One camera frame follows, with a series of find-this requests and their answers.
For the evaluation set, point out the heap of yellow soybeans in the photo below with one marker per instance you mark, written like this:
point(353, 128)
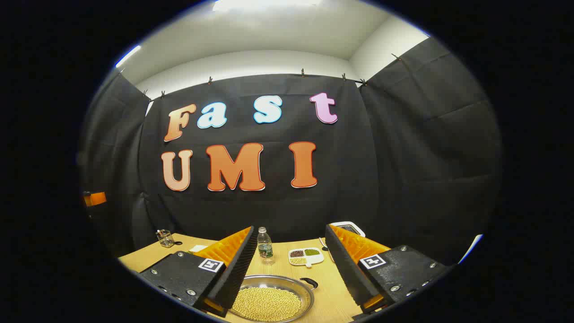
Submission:
point(267, 305)

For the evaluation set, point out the white divided dish of beans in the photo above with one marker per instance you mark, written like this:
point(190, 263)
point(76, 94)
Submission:
point(306, 257)

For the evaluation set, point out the ceiling light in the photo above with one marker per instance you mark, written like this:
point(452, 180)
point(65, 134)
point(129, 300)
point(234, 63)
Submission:
point(264, 4)

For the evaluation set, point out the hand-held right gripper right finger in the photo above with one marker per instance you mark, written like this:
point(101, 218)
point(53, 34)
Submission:
point(345, 269)

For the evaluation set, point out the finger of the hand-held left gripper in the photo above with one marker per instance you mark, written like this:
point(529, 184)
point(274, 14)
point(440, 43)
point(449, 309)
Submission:
point(95, 198)

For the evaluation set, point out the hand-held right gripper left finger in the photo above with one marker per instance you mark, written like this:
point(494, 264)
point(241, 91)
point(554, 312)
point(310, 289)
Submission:
point(240, 269)

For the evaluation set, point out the row of black cloth clips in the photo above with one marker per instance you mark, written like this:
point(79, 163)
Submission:
point(302, 72)

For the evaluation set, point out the white boxy appliance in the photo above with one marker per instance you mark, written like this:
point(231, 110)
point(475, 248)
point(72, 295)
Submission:
point(352, 226)

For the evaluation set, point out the black backdrop cloth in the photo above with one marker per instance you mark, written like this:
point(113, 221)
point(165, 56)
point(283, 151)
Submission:
point(269, 206)

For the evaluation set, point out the clear plastic water bottle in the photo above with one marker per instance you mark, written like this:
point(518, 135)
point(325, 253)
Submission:
point(265, 249)

